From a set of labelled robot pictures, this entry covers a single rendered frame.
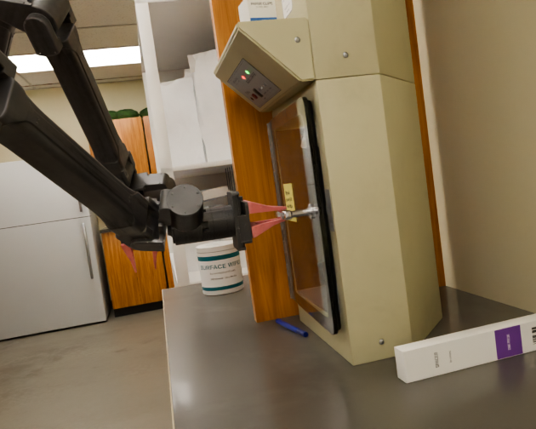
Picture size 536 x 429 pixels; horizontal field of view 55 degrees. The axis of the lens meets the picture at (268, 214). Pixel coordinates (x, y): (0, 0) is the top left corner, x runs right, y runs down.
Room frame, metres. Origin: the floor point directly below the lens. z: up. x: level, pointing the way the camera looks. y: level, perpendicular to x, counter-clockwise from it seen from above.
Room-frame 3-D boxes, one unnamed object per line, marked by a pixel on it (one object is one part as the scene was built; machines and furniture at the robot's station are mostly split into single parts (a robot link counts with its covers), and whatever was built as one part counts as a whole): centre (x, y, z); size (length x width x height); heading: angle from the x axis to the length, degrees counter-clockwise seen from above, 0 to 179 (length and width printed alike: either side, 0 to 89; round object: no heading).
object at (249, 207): (0.92, 0.01, 1.20); 0.09 x 0.07 x 0.07; 101
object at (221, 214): (0.91, 0.08, 1.20); 0.07 x 0.07 x 0.10; 11
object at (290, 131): (0.99, -0.06, 1.19); 0.30 x 0.01 x 0.40; 10
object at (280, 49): (0.98, -0.02, 1.46); 0.32 x 0.12 x 0.10; 12
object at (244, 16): (0.91, -0.03, 1.54); 0.05 x 0.05 x 0.06; 20
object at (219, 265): (1.60, 0.17, 1.02); 0.13 x 0.13 x 0.15
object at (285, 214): (0.91, -0.04, 1.20); 0.10 x 0.05 x 0.03; 10
